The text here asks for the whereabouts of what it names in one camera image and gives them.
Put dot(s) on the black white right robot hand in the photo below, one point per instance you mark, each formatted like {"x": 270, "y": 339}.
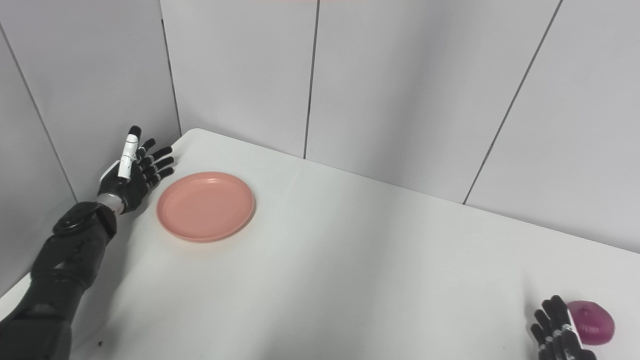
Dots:
{"x": 560, "y": 335}

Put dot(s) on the pink round plate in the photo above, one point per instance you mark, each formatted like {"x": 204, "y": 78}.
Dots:
{"x": 205, "y": 206}

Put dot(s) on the purple red onion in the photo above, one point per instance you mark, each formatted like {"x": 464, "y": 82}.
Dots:
{"x": 594, "y": 324}

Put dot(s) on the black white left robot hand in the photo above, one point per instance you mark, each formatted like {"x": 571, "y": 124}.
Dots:
{"x": 131, "y": 177}

